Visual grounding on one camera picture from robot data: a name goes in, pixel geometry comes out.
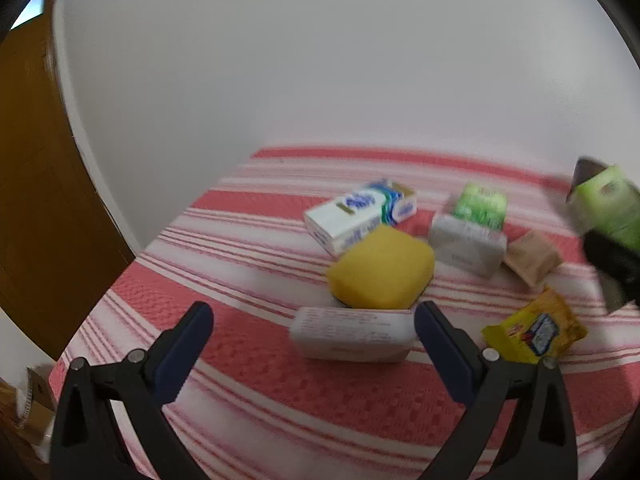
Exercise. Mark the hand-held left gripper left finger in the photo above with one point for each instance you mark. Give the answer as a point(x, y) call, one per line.
point(182, 355)

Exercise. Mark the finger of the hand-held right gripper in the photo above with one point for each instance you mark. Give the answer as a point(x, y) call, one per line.
point(612, 265)

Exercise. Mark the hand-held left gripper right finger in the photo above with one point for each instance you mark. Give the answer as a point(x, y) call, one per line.
point(447, 355)

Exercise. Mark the green box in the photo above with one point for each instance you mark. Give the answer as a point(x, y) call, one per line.
point(607, 200)
point(482, 205)

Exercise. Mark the brown packet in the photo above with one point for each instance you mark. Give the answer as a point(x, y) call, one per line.
point(532, 257)

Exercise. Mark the yellow snack packet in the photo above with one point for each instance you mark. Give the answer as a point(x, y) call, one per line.
point(530, 330)

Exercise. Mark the white box with red print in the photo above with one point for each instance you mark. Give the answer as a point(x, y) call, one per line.
point(350, 332)

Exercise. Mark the yellow sponge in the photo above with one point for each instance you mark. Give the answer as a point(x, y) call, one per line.
point(380, 265)

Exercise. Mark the white and blue carton box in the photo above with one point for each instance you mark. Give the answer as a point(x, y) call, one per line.
point(350, 210)

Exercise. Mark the red white striped blanket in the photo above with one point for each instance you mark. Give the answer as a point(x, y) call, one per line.
point(250, 280)

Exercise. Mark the cardboard box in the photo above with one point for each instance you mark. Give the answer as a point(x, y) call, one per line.
point(40, 400)

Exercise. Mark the brown wooden door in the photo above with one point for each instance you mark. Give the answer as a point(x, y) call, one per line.
point(40, 185)

